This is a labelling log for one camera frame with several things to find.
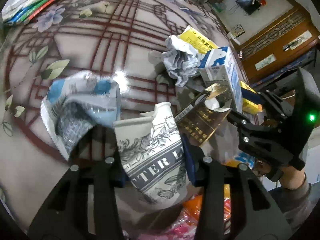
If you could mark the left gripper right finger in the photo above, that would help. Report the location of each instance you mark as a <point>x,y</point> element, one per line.
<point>255,214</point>

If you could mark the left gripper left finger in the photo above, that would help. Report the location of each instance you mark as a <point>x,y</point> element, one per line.
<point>82,205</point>

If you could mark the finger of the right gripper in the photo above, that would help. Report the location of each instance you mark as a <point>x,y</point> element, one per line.
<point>275,107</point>

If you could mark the blue white milk carton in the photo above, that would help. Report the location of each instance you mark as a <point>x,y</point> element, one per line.
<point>218,66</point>

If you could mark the orange lion snack bag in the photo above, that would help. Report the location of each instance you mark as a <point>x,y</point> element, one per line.
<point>207,202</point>

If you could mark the pink plastic wrapper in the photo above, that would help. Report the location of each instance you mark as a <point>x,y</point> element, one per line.
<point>184,227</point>

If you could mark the brown cigarette pack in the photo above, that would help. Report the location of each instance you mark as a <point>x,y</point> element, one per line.
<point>200,119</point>

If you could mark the yellow medicine packet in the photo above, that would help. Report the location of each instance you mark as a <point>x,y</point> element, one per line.
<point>197,40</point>

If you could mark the printed paper cup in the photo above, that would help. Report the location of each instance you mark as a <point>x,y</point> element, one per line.
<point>152,157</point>

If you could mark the white paper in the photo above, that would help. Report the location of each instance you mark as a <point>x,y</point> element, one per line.
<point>182,60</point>

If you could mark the blue white plastic wrapper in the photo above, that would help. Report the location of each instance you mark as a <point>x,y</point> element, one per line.
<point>74,105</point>

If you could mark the orange yellow snack box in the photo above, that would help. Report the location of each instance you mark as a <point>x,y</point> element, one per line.
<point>249,102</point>

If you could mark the right forearm grey sleeve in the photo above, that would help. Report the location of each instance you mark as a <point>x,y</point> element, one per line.
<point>296,205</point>

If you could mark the person's right hand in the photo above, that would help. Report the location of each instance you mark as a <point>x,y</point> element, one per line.
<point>291,178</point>

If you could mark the wall television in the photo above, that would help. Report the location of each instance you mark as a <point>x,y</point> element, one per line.
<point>249,6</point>

